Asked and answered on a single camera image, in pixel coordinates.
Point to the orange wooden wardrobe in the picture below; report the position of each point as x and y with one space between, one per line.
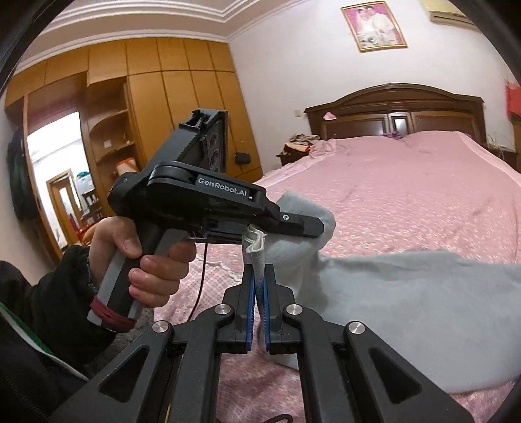
131 94

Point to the dark wooden headboard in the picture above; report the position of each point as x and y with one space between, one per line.
401 109

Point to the person's left hand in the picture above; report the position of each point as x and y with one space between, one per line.
156 278

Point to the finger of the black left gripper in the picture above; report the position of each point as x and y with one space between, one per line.
300 225

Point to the grey pants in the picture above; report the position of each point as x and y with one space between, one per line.
456 320

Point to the framed wedding photo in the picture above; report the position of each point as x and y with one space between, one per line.
373 26

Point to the clothes pile on nightstand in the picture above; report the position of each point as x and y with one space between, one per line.
297 147

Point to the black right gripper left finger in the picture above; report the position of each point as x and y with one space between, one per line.
170 373

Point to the black jacket left forearm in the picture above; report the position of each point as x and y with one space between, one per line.
46 337

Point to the pink floral bedspread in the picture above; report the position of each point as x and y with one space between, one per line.
430 191

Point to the small black bag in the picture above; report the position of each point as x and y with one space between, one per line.
242 159

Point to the red and white curtain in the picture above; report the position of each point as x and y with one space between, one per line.
513 101

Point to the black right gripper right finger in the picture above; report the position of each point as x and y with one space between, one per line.
348 373

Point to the white air conditioner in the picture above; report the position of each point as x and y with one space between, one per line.
445 13

